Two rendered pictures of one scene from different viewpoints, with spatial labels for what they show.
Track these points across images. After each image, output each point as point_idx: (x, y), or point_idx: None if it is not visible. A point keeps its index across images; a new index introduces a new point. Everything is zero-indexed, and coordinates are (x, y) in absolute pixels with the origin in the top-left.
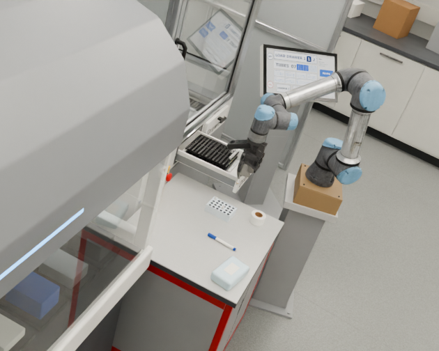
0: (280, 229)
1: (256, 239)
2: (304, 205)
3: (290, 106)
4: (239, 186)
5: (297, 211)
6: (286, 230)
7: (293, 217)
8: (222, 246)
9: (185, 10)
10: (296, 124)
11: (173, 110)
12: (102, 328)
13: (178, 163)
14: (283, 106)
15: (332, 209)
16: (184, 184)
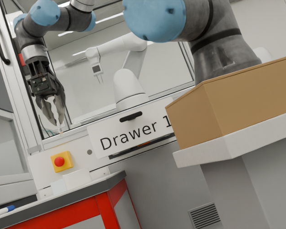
0: (80, 187)
1: (30, 204)
2: (189, 146)
3: (76, 1)
4: (102, 147)
5: (187, 165)
6: (228, 228)
7: (215, 189)
8: None
9: None
10: (35, 6)
11: None
12: None
13: (126, 159)
14: (69, 7)
15: (209, 120)
16: (104, 176)
